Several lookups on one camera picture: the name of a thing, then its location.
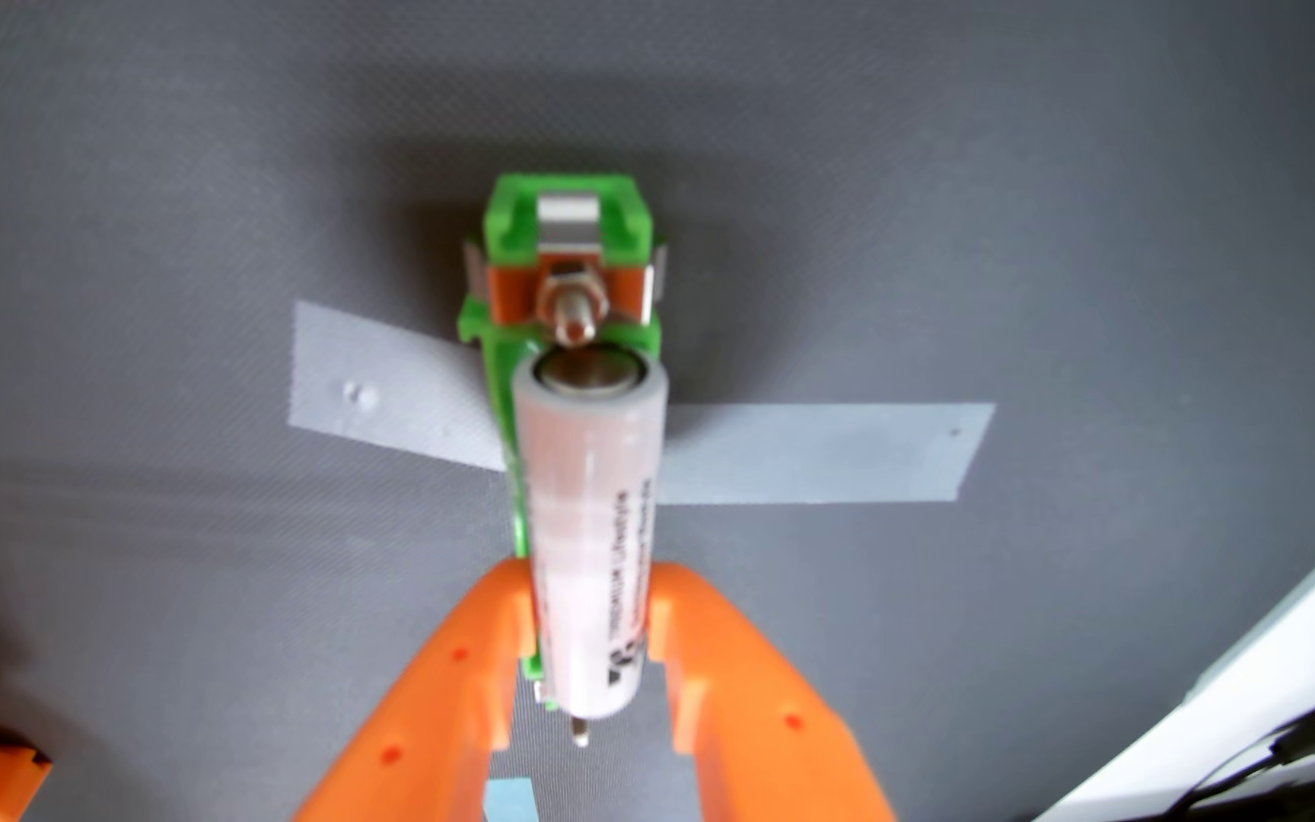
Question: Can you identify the black cable with connector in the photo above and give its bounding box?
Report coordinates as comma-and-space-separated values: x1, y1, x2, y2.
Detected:
1171, 667, 1315, 822

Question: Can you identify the green battery holder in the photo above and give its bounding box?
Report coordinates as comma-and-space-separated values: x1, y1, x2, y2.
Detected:
457, 171, 668, 749

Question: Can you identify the white cylindrical battery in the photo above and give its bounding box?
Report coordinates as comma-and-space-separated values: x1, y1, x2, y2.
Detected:
511, 346, 670, 721

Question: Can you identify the blue tape piece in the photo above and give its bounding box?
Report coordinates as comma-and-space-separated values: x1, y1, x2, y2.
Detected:
484, 776, 539, 822

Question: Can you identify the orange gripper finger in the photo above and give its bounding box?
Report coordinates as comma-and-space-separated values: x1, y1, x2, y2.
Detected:
646, 562, 899, 822
292, 557, 540, 822

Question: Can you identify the grey fabric mat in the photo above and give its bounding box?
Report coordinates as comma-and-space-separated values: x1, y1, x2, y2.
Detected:
0, 0, 1315, 822

